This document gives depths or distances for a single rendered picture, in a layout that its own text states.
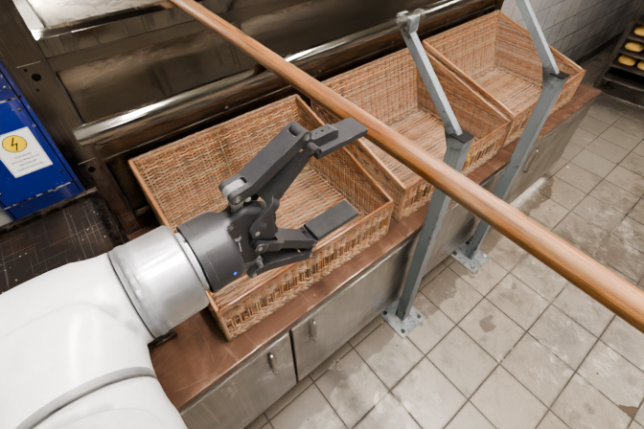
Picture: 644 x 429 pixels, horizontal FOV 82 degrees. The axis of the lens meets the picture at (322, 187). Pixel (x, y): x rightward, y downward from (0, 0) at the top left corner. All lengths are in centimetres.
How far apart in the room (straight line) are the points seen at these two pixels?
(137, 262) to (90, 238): 56
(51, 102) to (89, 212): 26
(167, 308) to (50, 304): 8
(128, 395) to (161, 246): 11
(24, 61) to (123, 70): 19
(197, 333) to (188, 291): 69
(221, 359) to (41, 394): 70
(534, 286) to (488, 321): 31
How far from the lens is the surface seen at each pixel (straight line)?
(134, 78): 105
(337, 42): 80
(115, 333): 34
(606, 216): 247
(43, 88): 101
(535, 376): 176
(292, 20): 122
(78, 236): 93
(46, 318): 34
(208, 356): 101
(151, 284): 34
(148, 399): 32
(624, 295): 43
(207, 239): 35
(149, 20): 101
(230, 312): 91
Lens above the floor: 149
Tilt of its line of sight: 45 degrees down
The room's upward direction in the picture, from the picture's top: straight up
